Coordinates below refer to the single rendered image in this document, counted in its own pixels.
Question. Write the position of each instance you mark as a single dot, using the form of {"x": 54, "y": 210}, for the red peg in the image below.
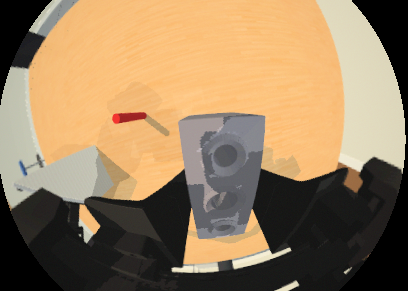
{"x": 128, "y": 117}

